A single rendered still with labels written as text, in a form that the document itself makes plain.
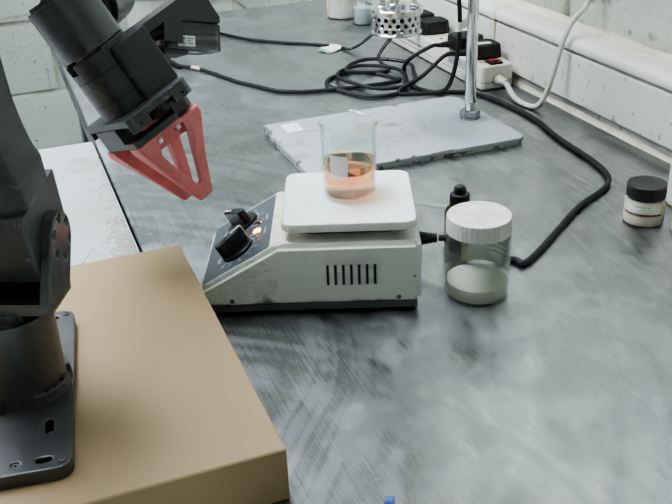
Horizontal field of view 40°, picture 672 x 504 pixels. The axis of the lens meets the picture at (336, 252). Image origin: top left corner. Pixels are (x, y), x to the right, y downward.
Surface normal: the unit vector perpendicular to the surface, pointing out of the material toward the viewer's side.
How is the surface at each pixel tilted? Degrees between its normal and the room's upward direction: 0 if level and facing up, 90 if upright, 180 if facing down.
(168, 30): 72
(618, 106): 90
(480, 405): 0
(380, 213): 0
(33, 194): 90
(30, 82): 90
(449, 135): 0
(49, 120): 90
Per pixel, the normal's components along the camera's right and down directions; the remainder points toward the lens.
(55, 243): 1.00, 0.00
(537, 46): -0.94, 0.19
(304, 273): 0.00, 0.46
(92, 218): -0.04, -0.89
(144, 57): 0.55, 0.05
